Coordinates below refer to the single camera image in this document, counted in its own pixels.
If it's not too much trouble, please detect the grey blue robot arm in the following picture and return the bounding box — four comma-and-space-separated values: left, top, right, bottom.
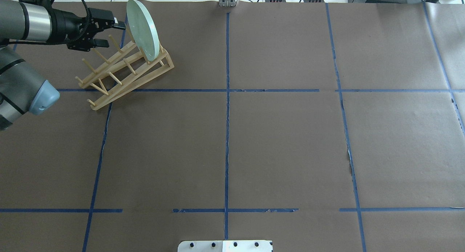
0, 0, 126, 131

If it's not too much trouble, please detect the white mounting plate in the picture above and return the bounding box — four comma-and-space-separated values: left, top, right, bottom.
177, 239, 274, 252

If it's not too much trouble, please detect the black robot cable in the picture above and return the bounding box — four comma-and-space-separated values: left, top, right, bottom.
74, 0, 91, 41

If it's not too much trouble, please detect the light green plate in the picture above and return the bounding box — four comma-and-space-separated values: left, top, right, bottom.
126, 0, 161, 62

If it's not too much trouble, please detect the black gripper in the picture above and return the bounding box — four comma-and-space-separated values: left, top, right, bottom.
67, 8, 126, 52

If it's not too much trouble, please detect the brown paper table cover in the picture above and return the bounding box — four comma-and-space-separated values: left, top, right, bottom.
1, 1, 464, 252

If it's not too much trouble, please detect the wooden plate rack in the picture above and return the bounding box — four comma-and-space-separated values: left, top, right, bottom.
75, 37, 174, 111

